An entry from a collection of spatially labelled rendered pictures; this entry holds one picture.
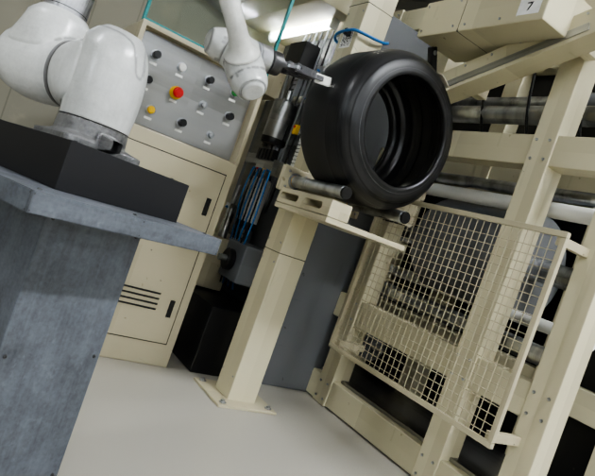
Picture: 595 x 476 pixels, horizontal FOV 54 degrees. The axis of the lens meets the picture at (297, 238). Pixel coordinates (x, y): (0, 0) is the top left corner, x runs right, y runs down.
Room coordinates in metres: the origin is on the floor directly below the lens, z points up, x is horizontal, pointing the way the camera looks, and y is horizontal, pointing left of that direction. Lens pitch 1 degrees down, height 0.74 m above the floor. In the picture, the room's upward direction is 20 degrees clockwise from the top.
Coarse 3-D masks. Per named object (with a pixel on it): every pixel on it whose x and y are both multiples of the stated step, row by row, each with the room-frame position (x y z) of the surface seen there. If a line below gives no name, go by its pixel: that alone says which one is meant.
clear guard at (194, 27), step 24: (168, 0) 2.19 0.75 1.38; (192, 0) 2.24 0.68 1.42; (216, 0) 2.29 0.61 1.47; (240, 0) 2.33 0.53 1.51; (264, 0) 2.39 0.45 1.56; (288, 0) 2.44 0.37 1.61; (168, 24) 2.21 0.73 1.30; (192, 24) 2.25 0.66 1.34; (216, 24) 2.30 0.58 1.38; (264, 24) 2.41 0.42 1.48
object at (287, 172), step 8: (288, 168) 2.20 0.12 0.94; (296, 168) 2.22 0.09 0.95; (280, 176) 2.21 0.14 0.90; (288, 176) 2.21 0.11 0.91; (304, 176) 2.24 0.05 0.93; (312, 176) 2.26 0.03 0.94; (280, 184) 2.20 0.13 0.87; (288, 184) 2.21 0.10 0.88; (312, 192) 2.27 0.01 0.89; (352, 216) 2.39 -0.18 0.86
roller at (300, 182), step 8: (296, 176) 2.21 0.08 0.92; (296, 184) 2.18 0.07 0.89; (304, 184) 2.12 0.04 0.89; (312, 184) 2.08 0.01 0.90; (320, 184) 2.04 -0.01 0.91; (328, 184) 2.00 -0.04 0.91; (336, 184) 1.98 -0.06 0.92; (320, 192) 2.04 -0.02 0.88; (328, 192) 1.99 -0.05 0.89; (336, 192) 1.95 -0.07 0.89; (344, 192) 1.93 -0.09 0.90
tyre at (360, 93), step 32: (352, 64) 1.96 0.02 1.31; (384, 64) 1.92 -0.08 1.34; (416, 64) 2.00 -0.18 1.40; (320, 96) 1.98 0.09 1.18; (352, 96) 1.89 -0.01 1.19; (384, 96) 2.30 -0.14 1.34; (416, 96) 2.27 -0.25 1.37; (448, 96) 2.12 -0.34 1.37; (320, 128) 1.96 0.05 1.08; (352, 128) 1.89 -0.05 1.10; (416, 128) 2.33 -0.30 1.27; (448, 128) 2.14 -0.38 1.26; (320, 160) 2.01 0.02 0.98; (352, 160) 1.92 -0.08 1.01; (384, 160) 2.35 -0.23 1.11; (416, 160) 2.31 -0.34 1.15; (352, 192) 2.00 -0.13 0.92; (384, 192) 2.01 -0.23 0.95; (416, 192) 2.10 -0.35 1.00
